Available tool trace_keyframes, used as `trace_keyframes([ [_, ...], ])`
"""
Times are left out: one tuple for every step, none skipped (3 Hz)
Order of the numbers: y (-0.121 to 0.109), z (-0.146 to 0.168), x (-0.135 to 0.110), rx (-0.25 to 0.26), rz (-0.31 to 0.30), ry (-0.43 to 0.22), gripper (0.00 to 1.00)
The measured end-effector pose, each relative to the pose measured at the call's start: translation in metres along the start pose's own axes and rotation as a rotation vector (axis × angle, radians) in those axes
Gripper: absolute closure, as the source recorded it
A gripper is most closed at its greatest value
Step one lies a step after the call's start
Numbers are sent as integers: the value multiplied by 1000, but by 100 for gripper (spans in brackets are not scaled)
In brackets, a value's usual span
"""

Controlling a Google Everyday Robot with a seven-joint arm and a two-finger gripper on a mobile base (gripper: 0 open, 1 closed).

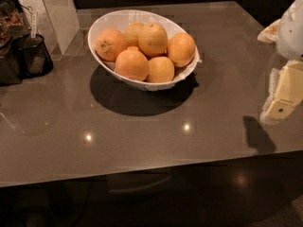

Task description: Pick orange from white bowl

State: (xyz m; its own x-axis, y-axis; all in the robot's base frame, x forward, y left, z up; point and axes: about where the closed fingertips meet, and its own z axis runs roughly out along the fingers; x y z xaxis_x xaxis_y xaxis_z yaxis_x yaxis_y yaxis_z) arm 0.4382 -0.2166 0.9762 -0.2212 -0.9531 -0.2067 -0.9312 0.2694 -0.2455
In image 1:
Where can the black mesh cup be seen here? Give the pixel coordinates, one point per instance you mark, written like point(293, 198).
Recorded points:
point(33, 56)

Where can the dark appliance at left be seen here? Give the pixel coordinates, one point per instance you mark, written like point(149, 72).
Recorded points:
point(12, 26)

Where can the white tall panel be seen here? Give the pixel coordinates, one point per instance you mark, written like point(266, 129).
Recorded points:
point(57, 22)

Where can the large orange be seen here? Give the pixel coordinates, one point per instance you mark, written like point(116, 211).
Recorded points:
point(153, 39)

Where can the orange at front left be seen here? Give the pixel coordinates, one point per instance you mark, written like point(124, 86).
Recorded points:
point(132, 64)

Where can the orange at back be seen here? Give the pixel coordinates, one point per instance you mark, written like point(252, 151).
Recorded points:
point(131, 33)

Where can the orange at right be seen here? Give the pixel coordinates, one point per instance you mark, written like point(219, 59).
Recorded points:
point(181, 49)

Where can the orange at far left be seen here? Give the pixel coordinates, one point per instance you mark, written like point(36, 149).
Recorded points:
point(110, 43)

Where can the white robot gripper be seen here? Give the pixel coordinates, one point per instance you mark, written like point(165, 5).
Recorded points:
point(291, 35)

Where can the orange at front centre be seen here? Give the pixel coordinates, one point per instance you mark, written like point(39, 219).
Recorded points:
point(161, 70)

